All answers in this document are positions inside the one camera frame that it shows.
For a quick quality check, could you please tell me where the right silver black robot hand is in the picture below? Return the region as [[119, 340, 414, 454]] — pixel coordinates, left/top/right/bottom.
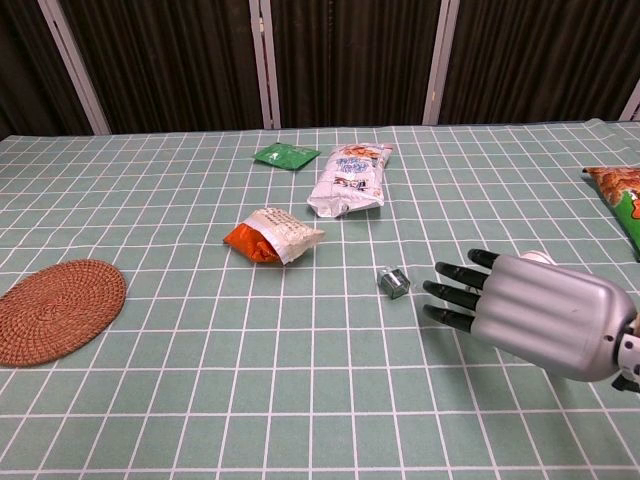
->
[[422, 248, 639, 384]]

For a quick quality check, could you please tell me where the green sachet packet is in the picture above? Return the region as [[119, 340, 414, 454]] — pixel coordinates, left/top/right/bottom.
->
[[252, 142, 322, 173]]

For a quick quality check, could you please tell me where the orange white snack packet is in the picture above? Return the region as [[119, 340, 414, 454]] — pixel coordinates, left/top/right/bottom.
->
[[222, 207, 327, 267]]

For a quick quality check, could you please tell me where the white paper cup green flower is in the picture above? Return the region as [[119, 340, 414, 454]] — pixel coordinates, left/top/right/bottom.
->
[[517, 249, 558, 267]]

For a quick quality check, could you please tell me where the dark pleated screen panel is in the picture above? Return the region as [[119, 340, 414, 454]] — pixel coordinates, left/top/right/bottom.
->
[[0, 0, 94, 141], [269, 0, 444, 129], [58, 0, 266, 135], [438, 0, 640, 125]]

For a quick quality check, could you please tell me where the white blue snack bag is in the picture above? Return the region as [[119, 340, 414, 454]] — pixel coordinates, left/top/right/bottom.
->
[[306, 142, 394, 219]]

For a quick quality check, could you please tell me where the orange green chip bag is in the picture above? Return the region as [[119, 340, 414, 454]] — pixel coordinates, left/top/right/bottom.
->
[[581, 166, 640, 262]]

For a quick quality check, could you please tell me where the green checkered tablecloth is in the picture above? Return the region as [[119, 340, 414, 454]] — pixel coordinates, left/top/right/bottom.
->
[[0, 117, 640, 480]]

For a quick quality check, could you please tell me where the round woven rattan coaster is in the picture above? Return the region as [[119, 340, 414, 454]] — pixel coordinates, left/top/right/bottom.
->
[[0, 258, 128, 369]]

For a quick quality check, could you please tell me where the white screen frame post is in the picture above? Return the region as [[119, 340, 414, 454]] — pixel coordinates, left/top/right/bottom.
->
[[421, 0, 460, 126], [248, 0, 282, 130], [618, 77, 640, 122], [37, 0, 112, 136]]

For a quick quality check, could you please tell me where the small silver metal clip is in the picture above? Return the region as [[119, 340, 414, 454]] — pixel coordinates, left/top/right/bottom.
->
[[376, 267, 412, 302]]

